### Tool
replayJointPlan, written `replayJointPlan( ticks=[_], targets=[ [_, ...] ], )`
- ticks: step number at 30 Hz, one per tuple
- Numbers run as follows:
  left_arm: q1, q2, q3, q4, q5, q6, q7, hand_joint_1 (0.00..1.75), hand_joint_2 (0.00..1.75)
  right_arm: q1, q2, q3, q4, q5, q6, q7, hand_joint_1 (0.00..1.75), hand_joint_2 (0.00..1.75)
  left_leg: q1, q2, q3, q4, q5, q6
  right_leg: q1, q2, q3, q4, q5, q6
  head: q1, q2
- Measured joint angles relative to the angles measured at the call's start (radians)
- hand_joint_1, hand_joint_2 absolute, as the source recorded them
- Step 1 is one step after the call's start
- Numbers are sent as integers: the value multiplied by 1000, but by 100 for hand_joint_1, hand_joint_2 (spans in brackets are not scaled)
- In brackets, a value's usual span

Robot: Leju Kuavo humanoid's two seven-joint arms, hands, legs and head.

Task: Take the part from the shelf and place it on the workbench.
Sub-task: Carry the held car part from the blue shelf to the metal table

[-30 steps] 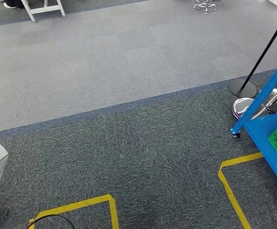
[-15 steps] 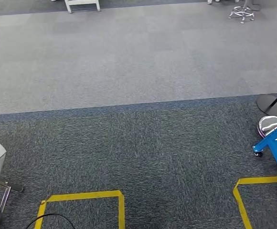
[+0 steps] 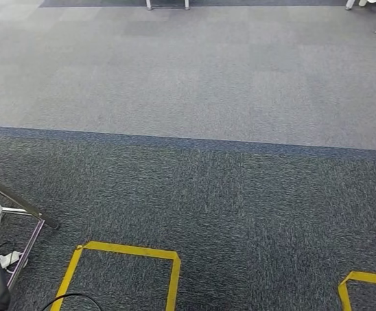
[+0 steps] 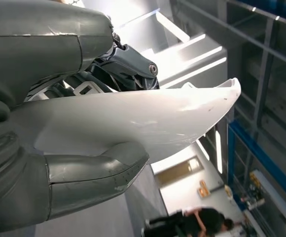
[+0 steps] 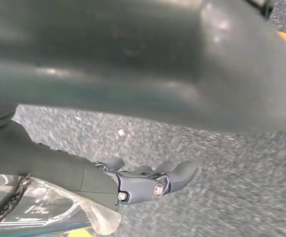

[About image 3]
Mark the yellow floor tape outline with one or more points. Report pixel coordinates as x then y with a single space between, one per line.
126 250
369 278

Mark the white table legs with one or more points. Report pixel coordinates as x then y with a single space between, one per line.
149 4

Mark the white power strip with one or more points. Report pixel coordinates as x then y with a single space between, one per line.
9 259

